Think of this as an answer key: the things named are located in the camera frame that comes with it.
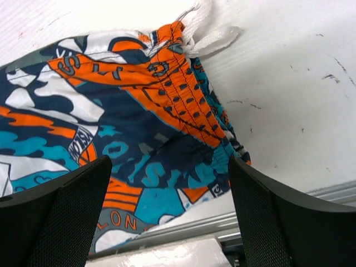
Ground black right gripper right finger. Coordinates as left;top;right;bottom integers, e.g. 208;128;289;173
228;156;355;266

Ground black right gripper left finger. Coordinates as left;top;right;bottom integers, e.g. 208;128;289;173
1;155;112;266

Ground colourful patterned shorts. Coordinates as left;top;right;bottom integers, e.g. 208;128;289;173
1;1;251;253

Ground aluminium table frame rail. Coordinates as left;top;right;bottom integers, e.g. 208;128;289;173
88;179;356;267

